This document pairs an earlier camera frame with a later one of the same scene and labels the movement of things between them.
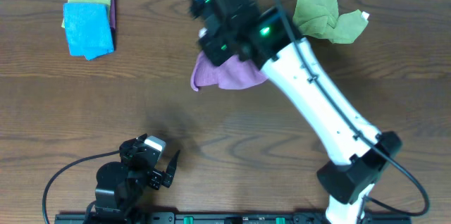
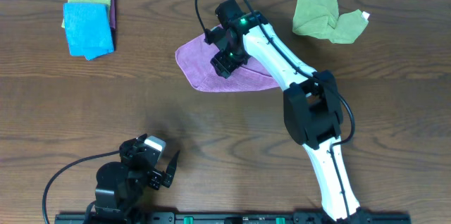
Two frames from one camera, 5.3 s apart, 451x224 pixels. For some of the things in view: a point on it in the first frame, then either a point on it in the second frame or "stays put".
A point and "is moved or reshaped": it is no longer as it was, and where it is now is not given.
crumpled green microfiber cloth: (316, 15) stays put
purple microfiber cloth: (235, 72) is moved or reshaped
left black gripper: (157, 179) stays put
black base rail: (132, 217) stays put
